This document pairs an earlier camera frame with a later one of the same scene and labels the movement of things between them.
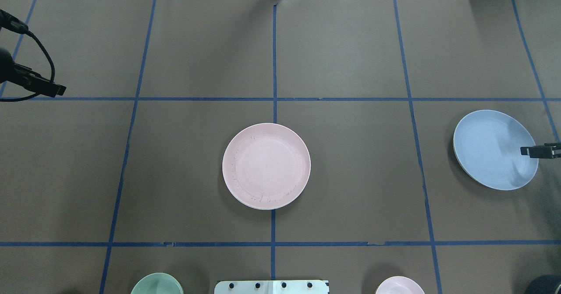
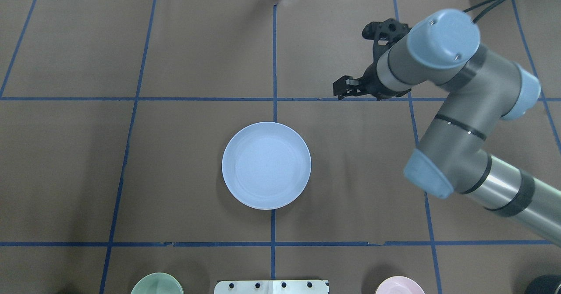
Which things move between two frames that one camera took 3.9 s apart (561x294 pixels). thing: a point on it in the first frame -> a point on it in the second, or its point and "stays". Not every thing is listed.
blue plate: (487, 145) -> (266, 165)
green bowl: (158, 283) stays
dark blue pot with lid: (549, 284) stays
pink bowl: (400, 285) stays
